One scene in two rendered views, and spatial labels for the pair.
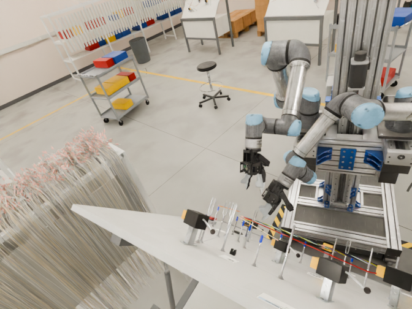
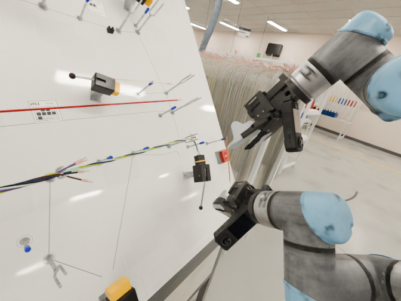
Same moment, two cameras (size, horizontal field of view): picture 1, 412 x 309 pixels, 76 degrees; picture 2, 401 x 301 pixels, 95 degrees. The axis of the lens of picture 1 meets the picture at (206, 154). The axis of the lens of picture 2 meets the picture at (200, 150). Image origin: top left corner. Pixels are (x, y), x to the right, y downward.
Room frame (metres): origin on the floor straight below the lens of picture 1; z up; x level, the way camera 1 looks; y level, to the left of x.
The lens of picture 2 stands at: (0.70, -0.64, 1.45)
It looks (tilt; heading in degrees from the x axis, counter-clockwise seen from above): 25 degrees down; 84
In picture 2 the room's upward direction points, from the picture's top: 12 degrees clockwise
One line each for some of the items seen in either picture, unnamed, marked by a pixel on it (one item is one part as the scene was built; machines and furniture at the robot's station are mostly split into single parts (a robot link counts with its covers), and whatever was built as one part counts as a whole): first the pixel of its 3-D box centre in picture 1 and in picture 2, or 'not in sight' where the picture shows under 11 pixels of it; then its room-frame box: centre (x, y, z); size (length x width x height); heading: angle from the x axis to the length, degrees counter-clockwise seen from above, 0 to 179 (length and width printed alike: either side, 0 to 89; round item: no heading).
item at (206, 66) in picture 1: (211, 84); not in sight; (4.30, -0.42, 0.34); 0.58 x 0.55 x 0.69; 158
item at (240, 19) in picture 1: (236, 22); not in sight; (8.40, -1.91, 0.22); 1.20 x 0.80 x 0.44; 130
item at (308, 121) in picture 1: (308, 116); not in sight; (1.39, -0.71, 1.21); 0.15 x 0.15 x 0.10
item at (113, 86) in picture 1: (114, 89); not in sight; (4.75, 1.29, 0.54); 0.99 x 0.50 x 1.08; 139
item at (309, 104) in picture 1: (308, 99); not in sight; (1.39, -0.70, 1.33); 0.13 x 0.12 x 0.14; 54
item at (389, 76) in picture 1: (370, 53); not in sight; (3.41, -2.61, 0.54); 0.99 x 0.50 x 1.08; 31
